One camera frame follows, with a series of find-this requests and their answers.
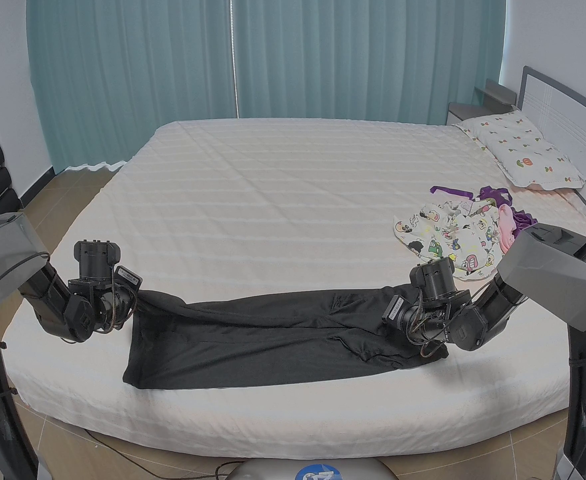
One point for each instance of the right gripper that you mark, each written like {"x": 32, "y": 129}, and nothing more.
{"x": 408, "y": 318}

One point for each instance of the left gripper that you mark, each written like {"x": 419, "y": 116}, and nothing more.
{"x": 120, "y": 303}

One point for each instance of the black T-shirt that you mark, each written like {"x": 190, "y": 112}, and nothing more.
{"x": 273, "y": 338}

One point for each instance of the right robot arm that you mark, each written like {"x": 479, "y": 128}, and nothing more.
{"x": 553, "y": 268}

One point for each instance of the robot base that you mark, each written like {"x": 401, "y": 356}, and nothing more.
{"x": 273, "y": 472}

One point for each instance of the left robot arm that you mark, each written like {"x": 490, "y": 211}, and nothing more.
{"x": 3, "y": 258}

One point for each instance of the bed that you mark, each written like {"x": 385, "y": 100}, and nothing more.
{"x": 273, "y": 193}

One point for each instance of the white printed pyjama top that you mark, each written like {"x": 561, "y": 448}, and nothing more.
{"x": 443, "y": 233}

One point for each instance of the pink garment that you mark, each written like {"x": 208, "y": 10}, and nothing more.
{"x": 505, "y": 228}

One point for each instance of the purple garment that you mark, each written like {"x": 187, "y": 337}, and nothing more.
{"x": 495, "y": 195}

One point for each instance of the white printed pillow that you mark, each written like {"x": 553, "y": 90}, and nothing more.
{"x": 523, "y": 148}

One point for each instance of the blue-green curtain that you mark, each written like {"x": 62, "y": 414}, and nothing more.
{"x": 373, "y": 43}
{"x": 133, "y": 68}

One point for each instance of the grey bedside table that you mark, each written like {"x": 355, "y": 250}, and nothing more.
{"x": 495, "y": 93}

